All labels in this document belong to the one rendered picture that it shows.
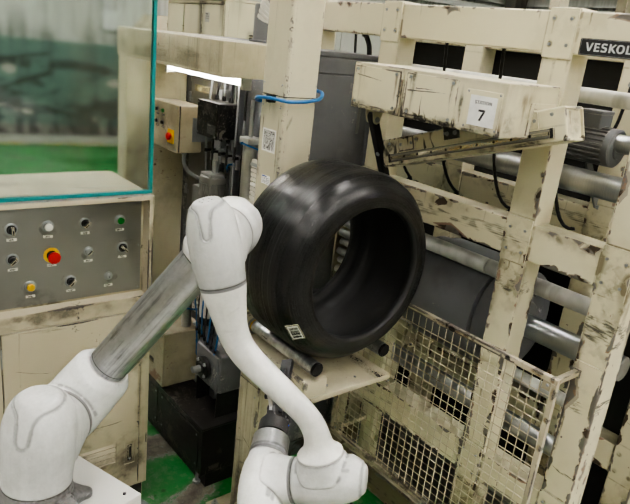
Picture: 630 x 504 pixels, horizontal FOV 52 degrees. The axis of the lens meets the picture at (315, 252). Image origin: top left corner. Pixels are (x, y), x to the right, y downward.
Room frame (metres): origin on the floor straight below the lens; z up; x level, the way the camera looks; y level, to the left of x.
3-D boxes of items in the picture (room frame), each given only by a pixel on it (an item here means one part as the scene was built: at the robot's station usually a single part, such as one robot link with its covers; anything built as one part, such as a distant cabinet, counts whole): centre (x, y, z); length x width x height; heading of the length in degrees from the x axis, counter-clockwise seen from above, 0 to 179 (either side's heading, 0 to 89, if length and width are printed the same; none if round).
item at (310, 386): (1.85, 0.07, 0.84); 0.36 x 0.09 x 0.06; 40
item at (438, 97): (2.04, -0.35, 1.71); 0.61 x 0.25 x 0.15; 40
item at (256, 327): (1.85, 0.06, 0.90); 0.35 x 0.05 x 0.05; 40
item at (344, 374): (1.94, -0.04, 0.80); 0.37 x 0.36 x 0.02; 130
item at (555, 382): (1.98, -0.44, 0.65); 0.90 x 0.02 x 0.70; 40
